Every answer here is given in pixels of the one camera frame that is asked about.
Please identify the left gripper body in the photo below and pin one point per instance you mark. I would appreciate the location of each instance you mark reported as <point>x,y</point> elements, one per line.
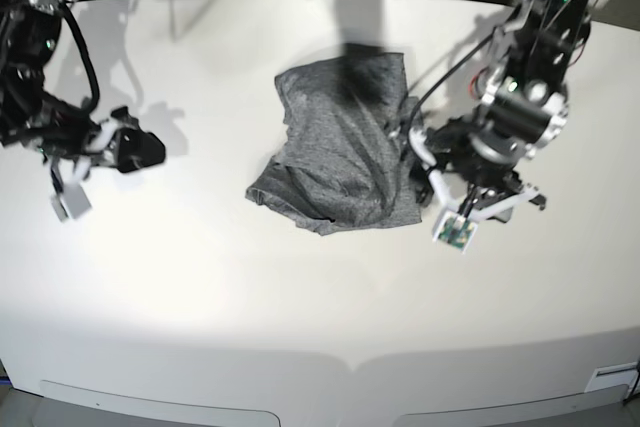
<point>493,190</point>

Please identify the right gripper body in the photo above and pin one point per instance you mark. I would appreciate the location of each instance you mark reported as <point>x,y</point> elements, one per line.
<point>89,145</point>

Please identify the grey long-sleeve T-shirt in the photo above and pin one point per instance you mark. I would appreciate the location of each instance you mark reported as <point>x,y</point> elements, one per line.
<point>341,167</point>

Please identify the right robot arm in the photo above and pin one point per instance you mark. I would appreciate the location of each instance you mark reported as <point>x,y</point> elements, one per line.
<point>58,130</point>

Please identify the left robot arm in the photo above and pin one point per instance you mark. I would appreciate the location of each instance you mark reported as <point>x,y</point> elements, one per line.
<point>522,106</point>

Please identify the white label plate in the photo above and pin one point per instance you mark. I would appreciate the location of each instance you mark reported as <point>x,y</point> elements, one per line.
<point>613,376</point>

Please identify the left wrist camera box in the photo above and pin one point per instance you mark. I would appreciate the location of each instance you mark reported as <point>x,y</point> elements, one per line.
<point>454,230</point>

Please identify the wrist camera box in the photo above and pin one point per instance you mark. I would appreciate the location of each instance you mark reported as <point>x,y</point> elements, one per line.
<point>454,230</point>
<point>71,203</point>

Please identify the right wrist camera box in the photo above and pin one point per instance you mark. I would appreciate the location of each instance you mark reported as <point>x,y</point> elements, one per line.
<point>71,203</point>

